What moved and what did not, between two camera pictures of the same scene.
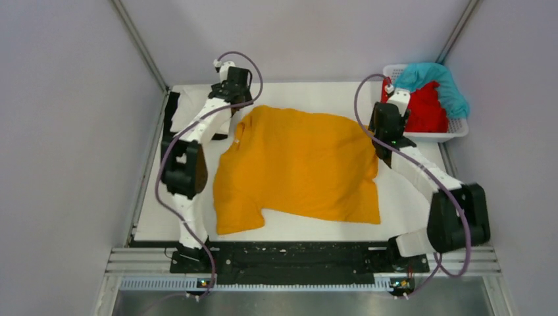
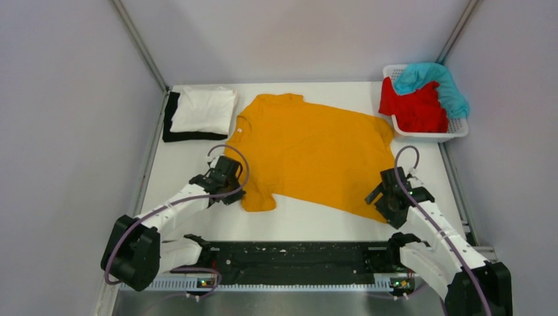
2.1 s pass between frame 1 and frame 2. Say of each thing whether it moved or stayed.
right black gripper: moved
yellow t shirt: moved
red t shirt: stayed
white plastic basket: stayed
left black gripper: moved
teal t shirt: stayed
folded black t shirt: stayed
